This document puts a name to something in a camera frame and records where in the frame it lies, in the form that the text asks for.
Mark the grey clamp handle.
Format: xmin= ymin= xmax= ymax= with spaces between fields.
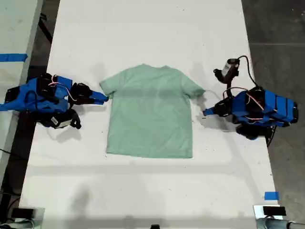
xmin=0 ymin=219 xmax=36 ymax=229
xmin=256 ymin=218 xmax=305 ymax=229

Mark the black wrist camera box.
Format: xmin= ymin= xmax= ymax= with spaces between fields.
xmin=213 ymin=58 xmax=240 ymax=84
xmin=44 ymin=111 xmax=82 ymax=130

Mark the blue tape square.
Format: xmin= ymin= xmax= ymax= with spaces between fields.
xmin=264 ymin=191 xmax=280 ymax=201

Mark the long blue tape strip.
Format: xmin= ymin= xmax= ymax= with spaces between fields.
xmin=0 ymin=53 xmax=29 ymax=63

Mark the small black box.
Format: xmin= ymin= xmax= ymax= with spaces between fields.
xmin=11 ymin=208 xmax=34 ymax=219
xmin=263 ymin=206 xmax=286 ymax=217

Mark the pale green T-shirt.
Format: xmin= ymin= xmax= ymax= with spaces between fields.
xmin=99 ymin=63 xmax=206 ymax=160

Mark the black table strut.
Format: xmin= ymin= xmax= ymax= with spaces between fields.
xmin=39 ymin=13 xmax=53 ymax=45

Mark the black camera cable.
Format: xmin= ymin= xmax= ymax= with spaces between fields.
xmin=237 ymin=55 xmax=262 ymax=89

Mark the black camera stalk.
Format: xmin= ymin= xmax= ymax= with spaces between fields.
xmin=223 ymin=81 xmax=235 ymax=99

